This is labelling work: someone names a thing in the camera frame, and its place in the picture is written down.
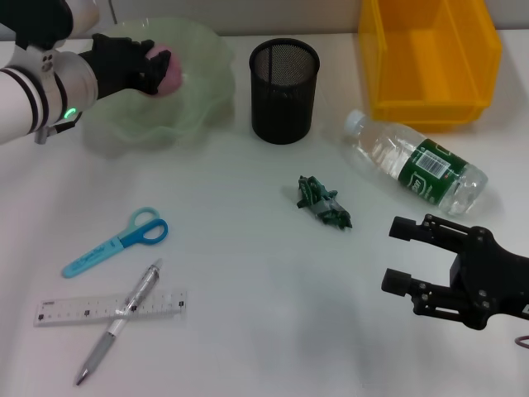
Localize clear bottle with green label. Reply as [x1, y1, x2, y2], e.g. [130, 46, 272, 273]
[343, 109, 488, 217]

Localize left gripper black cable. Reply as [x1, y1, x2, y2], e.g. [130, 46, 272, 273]
[35, 113, 83, 145]

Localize yellow plastic storage bin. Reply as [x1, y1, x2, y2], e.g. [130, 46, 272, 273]
[357, 0, 503, 133]

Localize transparent plastic ruler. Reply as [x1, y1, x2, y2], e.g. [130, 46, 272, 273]
[32, 288, 188, 328]

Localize green glass fruit plate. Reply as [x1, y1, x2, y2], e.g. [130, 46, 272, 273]
[78, 17, 237, 157]

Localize green plastic wrapper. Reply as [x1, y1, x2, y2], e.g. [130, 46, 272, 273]
[295, 175, 354, 232]

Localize pink toy peach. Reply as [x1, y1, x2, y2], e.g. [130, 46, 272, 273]
[146, 43, 183, 98]

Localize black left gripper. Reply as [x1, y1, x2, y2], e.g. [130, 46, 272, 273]
[78, 33, 173, 100]

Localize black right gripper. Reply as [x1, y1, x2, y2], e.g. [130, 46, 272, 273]
[380, 213, 529, 331]

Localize blue scissors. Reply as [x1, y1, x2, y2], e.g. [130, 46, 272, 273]
[61, 207, 169, 280]

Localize clear silver ballpoint pen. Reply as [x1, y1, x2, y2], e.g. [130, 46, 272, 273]
[73, 258, 164, 387]

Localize black mesh pen cup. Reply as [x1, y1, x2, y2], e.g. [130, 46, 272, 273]
[248, 37, 321, 146]

